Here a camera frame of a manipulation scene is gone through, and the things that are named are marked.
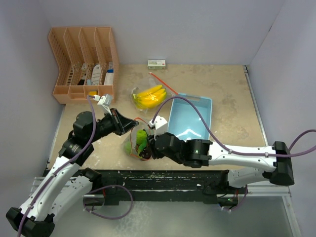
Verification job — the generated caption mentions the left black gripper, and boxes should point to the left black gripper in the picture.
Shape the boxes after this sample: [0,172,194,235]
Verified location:
[87,108,138,143]

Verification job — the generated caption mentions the green apple toy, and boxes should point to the green apple toy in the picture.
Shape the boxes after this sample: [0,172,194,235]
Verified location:
[136,130,148,153]

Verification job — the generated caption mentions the dark brown mangosteen toy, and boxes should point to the dark brown mangosteen toy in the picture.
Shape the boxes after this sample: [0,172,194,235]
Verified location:
[139,149,151,160]

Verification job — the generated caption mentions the green cabbage toy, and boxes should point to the green cabbage toy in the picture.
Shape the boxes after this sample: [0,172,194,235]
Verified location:
[124,142,132,155]

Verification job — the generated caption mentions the clear zip bag orange zipper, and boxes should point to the clear zip bag orange zipper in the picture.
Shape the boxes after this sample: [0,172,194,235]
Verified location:
[130,72,178,113]

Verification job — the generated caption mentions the yellow banana bunch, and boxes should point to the yellow banana bunch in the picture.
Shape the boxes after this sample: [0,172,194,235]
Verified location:
[132,84,167,110]

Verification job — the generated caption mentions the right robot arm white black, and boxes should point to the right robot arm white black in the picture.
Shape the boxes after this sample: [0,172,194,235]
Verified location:
[147,132,295,193]

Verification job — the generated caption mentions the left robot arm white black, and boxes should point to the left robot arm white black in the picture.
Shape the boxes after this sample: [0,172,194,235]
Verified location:
[6,108,139,237]

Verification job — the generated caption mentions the light blue plastic basket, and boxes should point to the light blue plastic basket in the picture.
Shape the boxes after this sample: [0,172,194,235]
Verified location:
[168,93,213,141]

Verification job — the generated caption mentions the yellow item in organizer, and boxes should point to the yellow item in organizer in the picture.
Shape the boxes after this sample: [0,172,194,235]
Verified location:
[88,90,98,96]

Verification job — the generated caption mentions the white blue item in organizer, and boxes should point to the white blue item in organizer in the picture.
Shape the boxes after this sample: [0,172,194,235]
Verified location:
[103,62,114,85]

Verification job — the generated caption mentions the white bottle in organizer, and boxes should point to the white bottle in organizer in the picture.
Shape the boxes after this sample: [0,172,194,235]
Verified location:
[91,64,101,85]

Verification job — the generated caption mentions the small white green box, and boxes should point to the small white green box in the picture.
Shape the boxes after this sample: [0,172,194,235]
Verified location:
[147,60,166,70]

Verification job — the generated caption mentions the orange desk file organizer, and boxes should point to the orange desk file organizer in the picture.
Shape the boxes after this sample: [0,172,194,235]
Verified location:
[48,26,119,104]

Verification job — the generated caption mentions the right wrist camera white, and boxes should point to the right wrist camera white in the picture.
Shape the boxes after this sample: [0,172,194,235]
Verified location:
[148,116,168,137]

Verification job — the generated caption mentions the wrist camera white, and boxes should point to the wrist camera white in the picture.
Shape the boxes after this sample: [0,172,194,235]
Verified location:
[148,116,168,137]
[92,94,113,114]

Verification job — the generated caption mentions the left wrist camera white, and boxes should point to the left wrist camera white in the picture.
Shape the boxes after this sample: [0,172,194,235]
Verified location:
[92,94,113,114]

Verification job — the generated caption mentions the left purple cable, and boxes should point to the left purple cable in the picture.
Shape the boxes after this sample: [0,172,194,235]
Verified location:
[17,94,97,237]

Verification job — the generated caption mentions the purple cable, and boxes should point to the purple cable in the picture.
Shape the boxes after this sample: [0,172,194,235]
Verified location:
[17,94,97,237]
[152,96,316,157]

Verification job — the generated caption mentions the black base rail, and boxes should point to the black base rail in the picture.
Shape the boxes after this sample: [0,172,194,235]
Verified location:
[32,169,272,205]

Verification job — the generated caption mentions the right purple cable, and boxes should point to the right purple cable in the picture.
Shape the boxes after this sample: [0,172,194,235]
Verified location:
[152,96,316,157]

